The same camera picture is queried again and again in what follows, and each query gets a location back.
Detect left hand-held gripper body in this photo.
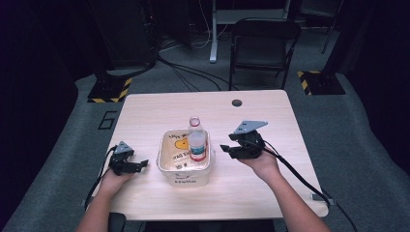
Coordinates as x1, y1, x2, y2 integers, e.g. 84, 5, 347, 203
107, 140, 136, 177

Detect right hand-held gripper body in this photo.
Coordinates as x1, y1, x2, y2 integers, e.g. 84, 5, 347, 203
228, 120, 269, 160

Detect clear plastic water bottle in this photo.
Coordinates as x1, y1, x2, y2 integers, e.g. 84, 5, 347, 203
187, 116, 208, 163

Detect yellow smiley plastic bag liner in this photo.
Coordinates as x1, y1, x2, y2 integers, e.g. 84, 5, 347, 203
159, 129, 214, 172

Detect white square bin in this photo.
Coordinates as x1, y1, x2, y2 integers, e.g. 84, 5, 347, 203
156, 129, 217, 189

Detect person's left hand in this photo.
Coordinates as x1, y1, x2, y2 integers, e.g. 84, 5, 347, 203
98, 169, 136, 198

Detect person's right hand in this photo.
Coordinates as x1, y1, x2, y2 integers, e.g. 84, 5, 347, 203
236, 146, 281, 184

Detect black padded seat part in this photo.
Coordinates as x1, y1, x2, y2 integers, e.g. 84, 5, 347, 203
108, 212, 128, 232

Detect striped black stand base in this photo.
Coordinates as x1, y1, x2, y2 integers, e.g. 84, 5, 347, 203
296, 70, 347, 97
87, 71, 133, 104

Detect black folding chair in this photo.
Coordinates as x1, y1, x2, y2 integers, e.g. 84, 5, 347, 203
228, 16, 303, 92

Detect black equipment rack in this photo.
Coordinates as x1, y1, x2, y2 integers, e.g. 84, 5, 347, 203
86, 0, 161, 72

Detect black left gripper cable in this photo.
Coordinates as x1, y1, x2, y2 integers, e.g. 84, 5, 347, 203
84, 145, 118, 212

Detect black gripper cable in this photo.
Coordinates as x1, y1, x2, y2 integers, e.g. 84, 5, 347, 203
84, 145, 118, 212
254, 139, 333, 209

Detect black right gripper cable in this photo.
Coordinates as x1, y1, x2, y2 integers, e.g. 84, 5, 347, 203
254, 139, 333, 209

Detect black floor cable bundle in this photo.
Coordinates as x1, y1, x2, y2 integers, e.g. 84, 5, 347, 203
157, 55, 240, 93

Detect white desk frame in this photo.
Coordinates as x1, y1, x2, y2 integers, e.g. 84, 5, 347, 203
208, 0, 293, 64

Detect white floor cables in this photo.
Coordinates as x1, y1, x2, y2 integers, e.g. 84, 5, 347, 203
159, 0, 230, 52

